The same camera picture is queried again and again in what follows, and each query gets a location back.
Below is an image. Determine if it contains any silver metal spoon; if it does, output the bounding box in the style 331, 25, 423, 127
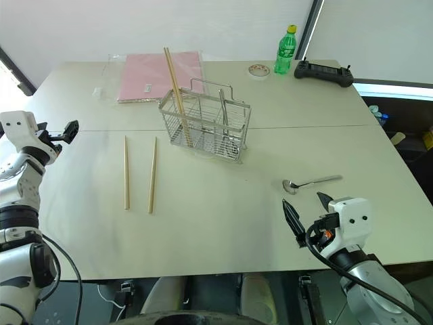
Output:
282, 174, 343, 196

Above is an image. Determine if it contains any pink paper stack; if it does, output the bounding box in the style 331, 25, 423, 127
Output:
116, 50, 207, 105

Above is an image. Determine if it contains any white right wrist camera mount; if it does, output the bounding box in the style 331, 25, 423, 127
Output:
327, 197, 372, 259

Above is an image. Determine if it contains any grey rounded shape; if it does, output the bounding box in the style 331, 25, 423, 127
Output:
241, 274, 275, 323

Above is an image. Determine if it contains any thin white cable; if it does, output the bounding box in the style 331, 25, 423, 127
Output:
97, 284, 125, 309

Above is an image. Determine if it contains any dark slanted post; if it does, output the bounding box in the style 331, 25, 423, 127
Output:
0, 45, 37, 98

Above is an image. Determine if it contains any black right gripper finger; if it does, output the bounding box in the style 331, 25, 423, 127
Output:
281, 199, 307, 248
316, 191, 334, 213

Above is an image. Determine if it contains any blue white crumpled item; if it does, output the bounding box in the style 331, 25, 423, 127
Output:
368, 104, 390, 127

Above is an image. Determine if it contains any black handheld remote controller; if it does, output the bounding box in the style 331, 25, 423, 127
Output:
293, 57, 355, 89

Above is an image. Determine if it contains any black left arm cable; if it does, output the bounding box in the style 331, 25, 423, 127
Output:
32, 233, 84, 325

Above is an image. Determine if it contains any small round patterned container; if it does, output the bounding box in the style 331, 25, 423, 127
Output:
246, 63, 271, 82

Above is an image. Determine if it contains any metal wire cutlery basket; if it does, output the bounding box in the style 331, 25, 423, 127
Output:
158, 77, 253, 165

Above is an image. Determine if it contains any clear plastic sleeve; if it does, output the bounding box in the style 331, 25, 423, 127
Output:
101, 50, 208, 106

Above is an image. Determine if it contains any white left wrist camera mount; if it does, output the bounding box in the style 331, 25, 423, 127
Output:
0, 110, 39, 152

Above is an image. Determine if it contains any silver metal cutlery piece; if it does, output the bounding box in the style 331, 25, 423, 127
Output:
219, 89, 230, 139

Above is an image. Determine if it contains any black table bracket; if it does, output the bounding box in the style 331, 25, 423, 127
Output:
120, 280, 135, 307
298, 275, 322, 325

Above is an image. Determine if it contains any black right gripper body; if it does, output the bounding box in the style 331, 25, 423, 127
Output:
305, 212, 340, 253

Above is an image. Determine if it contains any black window frame strip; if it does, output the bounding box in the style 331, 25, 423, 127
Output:
296, 0, 325, 61

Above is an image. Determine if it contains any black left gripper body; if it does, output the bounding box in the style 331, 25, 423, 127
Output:
35, 121, 64, 156

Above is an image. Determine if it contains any wooden chopstick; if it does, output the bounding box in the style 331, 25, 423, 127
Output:
165, 46, 195, 148
147, 136, 158, 215
163, 47, 191, 148
122, 135, 131, 211

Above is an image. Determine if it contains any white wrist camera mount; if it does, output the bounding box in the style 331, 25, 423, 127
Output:
0, 110, 39, 152
327, 197, 372, 259

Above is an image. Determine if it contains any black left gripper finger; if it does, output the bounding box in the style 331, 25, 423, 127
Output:
50, 119, 80, 144

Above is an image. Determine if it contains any green plastic soda bottle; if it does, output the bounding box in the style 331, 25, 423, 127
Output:
273, 24, 298, 75

